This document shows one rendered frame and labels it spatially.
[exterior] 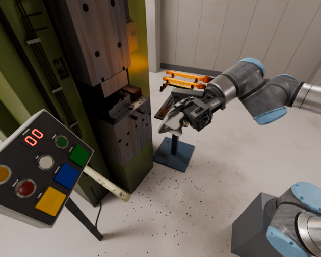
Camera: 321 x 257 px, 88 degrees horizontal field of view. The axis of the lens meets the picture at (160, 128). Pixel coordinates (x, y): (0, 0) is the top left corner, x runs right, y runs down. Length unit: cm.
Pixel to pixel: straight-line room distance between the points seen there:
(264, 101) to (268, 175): 164
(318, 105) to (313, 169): 186
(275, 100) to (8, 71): 96
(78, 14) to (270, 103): 77
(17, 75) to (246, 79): 86
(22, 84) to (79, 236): 127
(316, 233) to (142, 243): 117
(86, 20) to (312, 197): 123
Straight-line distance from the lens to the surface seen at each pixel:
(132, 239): 165
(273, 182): 216
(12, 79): 92
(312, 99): 71
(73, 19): 84
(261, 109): 60
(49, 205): 74
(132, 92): 120
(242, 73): 58
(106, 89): 100
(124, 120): 110
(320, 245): 90
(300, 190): 103
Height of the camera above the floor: 160
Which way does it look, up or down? 44 degrees down
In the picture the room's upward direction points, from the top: straight up
